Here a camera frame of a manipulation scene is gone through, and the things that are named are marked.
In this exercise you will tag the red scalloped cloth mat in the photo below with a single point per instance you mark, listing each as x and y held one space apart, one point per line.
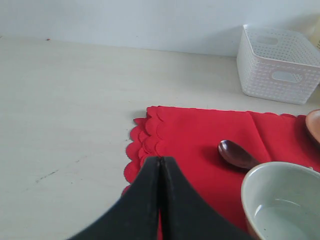
192 136

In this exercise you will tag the white perforated plastic basket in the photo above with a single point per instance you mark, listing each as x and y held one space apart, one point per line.
277 64

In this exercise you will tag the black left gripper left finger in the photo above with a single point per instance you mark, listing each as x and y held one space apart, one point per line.
135 215

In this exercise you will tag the brown clay plate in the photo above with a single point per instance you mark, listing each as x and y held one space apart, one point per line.
312 122

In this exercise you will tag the dark wooden spoon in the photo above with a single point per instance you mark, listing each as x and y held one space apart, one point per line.
236 156

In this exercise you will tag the pale green ceramic bowl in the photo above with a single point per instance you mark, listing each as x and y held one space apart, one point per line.
281 201

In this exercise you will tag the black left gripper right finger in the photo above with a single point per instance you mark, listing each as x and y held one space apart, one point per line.
183 212

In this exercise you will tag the cream plastic bin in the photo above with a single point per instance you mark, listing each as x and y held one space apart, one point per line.
313 30

